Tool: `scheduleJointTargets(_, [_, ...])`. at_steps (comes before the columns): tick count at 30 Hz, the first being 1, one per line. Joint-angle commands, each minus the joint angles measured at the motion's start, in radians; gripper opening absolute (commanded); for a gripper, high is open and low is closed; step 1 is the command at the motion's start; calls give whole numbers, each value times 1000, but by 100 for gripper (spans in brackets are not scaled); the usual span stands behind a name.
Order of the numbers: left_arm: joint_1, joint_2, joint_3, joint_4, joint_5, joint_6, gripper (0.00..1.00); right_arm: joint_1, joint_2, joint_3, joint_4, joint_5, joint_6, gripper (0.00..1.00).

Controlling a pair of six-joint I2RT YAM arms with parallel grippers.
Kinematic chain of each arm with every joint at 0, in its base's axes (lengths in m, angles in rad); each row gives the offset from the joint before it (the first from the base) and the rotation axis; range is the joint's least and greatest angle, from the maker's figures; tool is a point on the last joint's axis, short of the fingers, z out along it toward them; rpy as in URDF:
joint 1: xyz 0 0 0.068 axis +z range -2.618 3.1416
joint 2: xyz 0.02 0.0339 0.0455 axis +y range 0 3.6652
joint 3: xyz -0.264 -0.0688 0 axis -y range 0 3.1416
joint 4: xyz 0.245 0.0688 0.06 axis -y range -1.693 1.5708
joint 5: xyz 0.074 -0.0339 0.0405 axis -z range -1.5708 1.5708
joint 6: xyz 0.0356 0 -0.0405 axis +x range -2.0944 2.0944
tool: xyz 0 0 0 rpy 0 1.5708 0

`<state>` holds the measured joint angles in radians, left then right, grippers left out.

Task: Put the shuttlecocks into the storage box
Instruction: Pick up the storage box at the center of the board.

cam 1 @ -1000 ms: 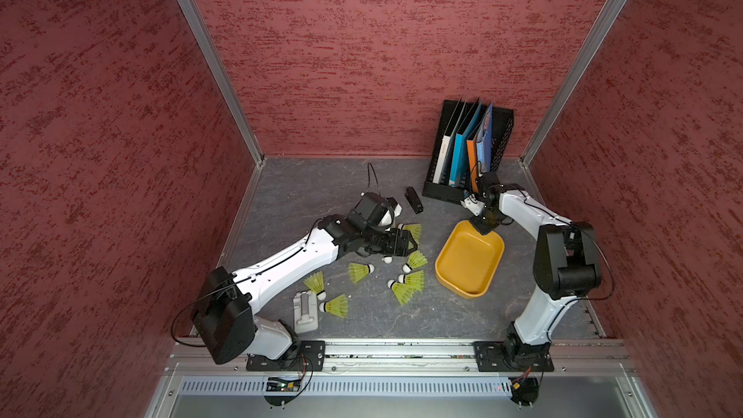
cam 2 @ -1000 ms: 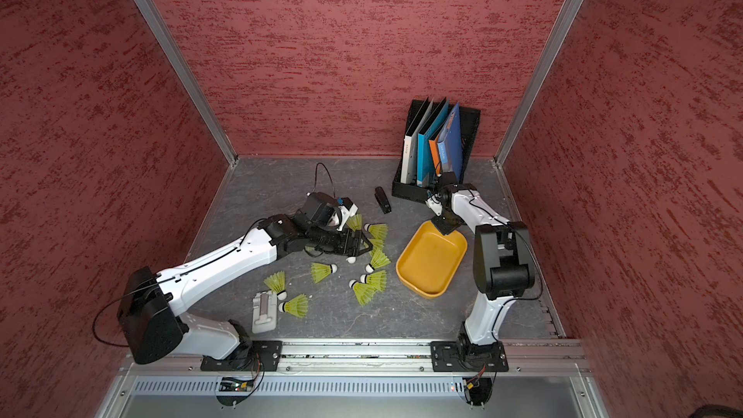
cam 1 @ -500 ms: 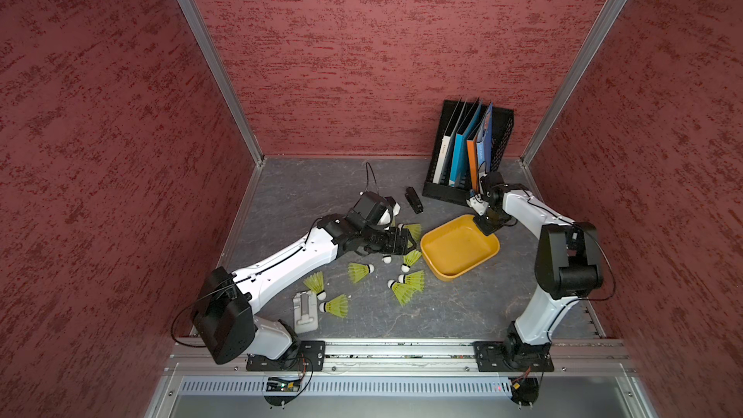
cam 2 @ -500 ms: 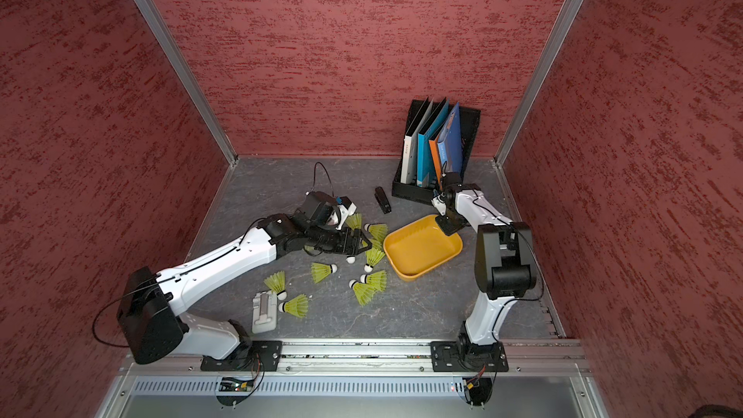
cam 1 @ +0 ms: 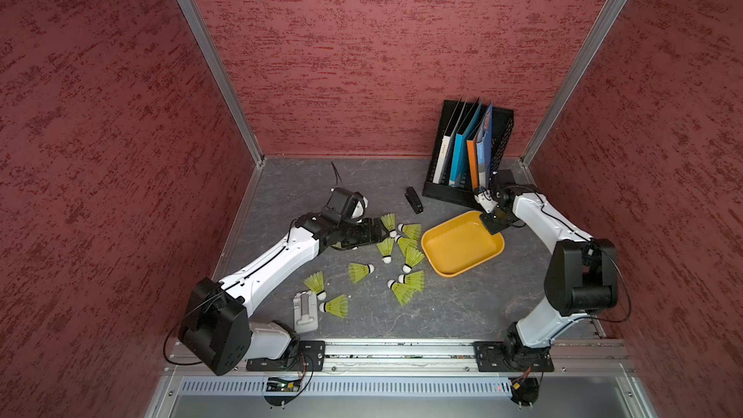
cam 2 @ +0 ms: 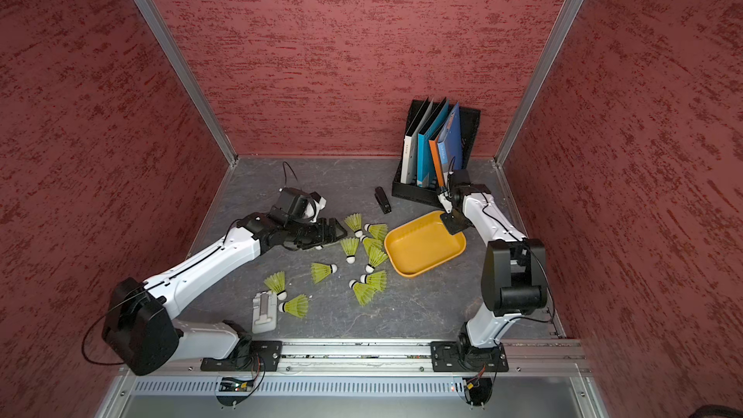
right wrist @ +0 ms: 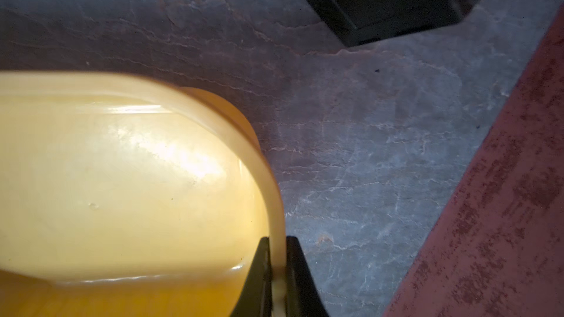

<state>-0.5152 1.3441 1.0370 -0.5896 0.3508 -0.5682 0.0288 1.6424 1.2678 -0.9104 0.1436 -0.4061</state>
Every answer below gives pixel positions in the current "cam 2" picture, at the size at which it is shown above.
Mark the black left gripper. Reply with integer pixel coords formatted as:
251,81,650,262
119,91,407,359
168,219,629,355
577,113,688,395
286,218,348,248

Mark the yellow shuttlecock three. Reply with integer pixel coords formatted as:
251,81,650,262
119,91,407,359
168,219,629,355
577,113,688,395
340,237,360,264

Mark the yellow shuttlecock six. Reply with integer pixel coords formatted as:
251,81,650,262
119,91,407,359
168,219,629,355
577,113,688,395
311,262,338,284

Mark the yellow shuttlecock one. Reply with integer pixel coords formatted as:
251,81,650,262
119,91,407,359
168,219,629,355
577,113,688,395
344,213,364,238

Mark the yellow shuttlecock four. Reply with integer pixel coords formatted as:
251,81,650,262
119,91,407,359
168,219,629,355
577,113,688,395
360,235,384,254

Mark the yellow shuttlecock two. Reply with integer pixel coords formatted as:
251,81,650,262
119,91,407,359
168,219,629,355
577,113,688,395
364,224,389,241

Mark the yellow plastic storage box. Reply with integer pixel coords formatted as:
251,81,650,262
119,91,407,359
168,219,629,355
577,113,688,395
384,211,466,279

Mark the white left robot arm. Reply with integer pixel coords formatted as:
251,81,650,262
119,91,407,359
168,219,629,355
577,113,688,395
101,213,348,375

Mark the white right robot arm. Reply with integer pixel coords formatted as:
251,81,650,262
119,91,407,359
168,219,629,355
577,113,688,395
373,170,551,372

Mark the teal book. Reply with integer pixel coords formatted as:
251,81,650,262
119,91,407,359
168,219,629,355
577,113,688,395
416,98,449,189

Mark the blue folder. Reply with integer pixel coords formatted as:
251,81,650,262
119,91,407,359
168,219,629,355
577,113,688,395
437,104,464,188

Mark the orange spine book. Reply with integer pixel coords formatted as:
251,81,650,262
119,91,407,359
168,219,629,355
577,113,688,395
429,139,445,189

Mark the white book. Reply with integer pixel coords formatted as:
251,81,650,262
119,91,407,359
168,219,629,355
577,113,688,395
400,98,433,184

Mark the yellow shuttlecock five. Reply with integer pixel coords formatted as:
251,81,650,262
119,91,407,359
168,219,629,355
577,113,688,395
365,246,389,274

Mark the yellow shuttlecock nine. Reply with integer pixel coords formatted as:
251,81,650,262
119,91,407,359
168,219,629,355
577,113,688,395
264,271,288,301

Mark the black file holder rack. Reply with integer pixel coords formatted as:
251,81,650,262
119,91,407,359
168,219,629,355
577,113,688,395
392,100,480,208

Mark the yellow shuttlecock eight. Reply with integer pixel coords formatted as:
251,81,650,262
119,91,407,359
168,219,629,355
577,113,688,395
349,280,377,307

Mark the yellow shuttlecock seven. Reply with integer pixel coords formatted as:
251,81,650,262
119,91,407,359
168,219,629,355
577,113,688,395
360,270,387,292

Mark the yellow shuttlecock ten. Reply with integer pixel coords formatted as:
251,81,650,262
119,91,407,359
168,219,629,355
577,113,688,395
278,294,309,319

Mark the grey white stapler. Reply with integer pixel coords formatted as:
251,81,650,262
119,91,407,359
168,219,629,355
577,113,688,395
252,291,278,334

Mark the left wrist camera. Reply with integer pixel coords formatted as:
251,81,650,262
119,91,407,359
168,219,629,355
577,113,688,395
269,187,326,226

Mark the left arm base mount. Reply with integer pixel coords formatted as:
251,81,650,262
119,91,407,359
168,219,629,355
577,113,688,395
200,340,284,373

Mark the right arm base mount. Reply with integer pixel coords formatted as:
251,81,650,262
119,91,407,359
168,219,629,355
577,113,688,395
430,342,509,373

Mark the right aluminium corner post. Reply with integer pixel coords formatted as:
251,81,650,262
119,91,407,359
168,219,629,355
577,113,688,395
495,0,584,170

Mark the aluminium corner post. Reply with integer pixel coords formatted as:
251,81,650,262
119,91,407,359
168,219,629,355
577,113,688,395
134,0,239,168
495,0,584,170

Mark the left aluminium corner post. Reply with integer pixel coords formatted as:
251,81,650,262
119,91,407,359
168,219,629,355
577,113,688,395
134,0,239,168

